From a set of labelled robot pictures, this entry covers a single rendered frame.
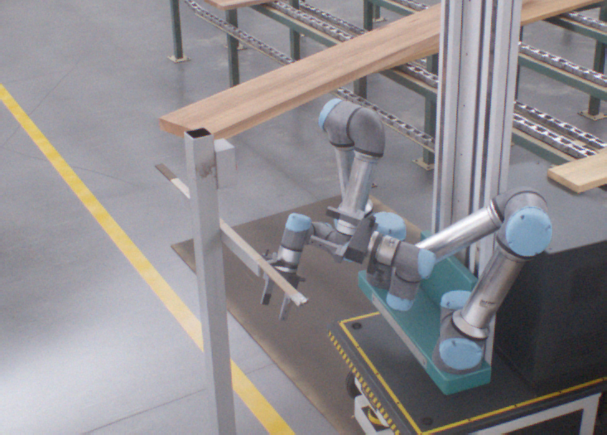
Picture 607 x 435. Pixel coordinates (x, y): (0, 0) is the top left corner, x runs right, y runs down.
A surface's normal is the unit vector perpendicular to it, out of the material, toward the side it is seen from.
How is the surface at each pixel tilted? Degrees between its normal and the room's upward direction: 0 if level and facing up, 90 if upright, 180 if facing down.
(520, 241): 83
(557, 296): 90
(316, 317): 0
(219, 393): 90
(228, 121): 0
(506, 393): 0
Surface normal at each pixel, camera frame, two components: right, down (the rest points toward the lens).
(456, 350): -0.17, 0.56
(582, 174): -0.02, -0.89
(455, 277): -0.93, 0.18
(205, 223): 0.51, 0.39
